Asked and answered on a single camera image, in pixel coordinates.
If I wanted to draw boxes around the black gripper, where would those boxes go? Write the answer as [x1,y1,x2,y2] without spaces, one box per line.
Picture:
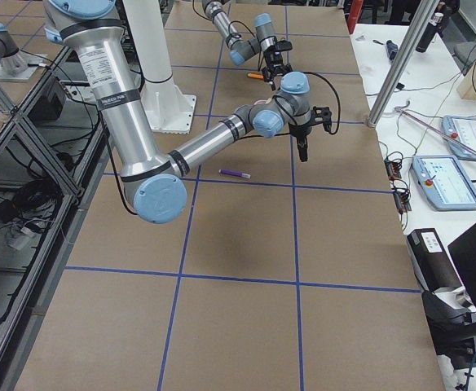
[262,39,293,90]
[289,106,333,162]

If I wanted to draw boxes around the purple marker pen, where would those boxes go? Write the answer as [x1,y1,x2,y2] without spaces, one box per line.
[218,169,251,179]

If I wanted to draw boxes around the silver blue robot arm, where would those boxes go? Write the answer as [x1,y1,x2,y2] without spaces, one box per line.
[202,1,293,90]
[44,1,338,224]

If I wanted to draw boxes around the pink pen holder cup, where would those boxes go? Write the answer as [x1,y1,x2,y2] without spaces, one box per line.
[253,98,271,105]

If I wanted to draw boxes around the orange highlighter pen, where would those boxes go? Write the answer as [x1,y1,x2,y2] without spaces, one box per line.
[247,72,263,80]

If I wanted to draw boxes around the folded navy umbrella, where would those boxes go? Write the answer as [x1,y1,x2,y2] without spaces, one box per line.
[386,40,399,63]

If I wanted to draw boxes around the near blue teach pendant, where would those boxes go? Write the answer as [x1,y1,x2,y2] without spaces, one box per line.
[412,155,476,211]

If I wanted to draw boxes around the blue teach pendant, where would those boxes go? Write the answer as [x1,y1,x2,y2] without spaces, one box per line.
[442,116,476,161]
[412,155,476,211]

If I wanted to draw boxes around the black bottle on desk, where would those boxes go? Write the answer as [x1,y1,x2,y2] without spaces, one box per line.
[416,12,443,53]

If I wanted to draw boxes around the far blue teach pendant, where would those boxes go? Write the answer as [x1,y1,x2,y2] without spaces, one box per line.
[442,116,476,161]

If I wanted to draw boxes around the black rectangular box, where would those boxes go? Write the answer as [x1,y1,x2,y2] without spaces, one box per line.
[407,228,462,293]

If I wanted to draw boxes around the aluminium frame post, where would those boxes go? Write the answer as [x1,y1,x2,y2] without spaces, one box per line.
[367,0,439,128]

